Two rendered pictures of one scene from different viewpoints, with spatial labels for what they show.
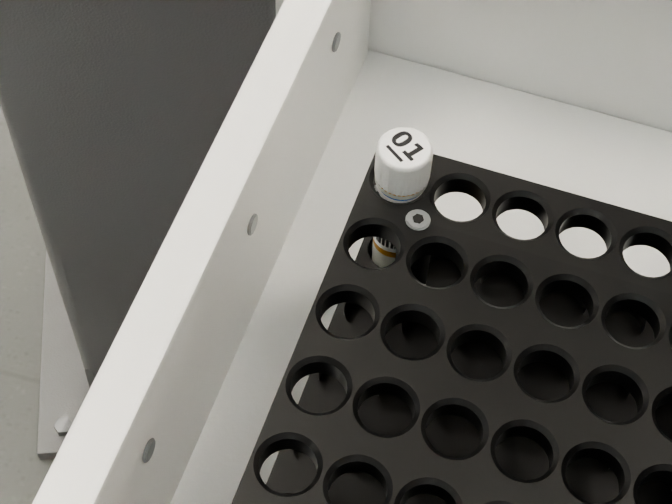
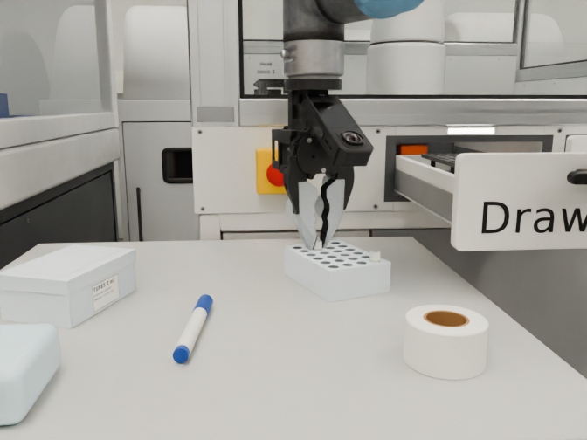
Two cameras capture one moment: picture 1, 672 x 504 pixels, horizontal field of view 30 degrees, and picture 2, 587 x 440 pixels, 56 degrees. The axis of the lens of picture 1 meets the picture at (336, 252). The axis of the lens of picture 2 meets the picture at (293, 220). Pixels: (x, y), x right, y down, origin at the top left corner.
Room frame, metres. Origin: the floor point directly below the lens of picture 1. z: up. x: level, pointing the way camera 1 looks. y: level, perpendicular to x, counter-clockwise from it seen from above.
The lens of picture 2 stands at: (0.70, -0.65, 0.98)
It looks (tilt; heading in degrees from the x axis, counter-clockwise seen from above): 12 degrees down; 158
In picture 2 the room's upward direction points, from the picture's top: straight up
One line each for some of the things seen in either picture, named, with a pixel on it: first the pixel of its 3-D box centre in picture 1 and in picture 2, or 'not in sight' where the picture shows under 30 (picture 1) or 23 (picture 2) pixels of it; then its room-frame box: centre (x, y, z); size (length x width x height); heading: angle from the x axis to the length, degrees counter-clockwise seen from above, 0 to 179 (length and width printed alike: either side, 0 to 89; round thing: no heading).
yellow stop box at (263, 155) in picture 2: not in sight; (278, 170); (-0.14, -0.35, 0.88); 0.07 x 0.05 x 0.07; 73
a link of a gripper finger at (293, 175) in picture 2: not in sight; (302, 179); (0.07, -0.39, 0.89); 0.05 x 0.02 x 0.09; 94
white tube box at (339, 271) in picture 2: not in sight; (334, 267); (0.09, -0.36, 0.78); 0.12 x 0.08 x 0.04; 4
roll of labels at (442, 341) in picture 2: not in sight; (445, 340); (0.33, -0.36, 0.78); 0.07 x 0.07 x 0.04
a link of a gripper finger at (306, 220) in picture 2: not in sight; (298, 211); (0.05, -0.39, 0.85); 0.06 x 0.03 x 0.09; 4
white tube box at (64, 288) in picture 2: not in sight; (72, 282); (0.06, -0.67, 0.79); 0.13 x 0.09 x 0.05; 143
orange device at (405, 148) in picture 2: not in sight; (402, 156); (-0.44, 0.08, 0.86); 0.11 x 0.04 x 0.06; 73
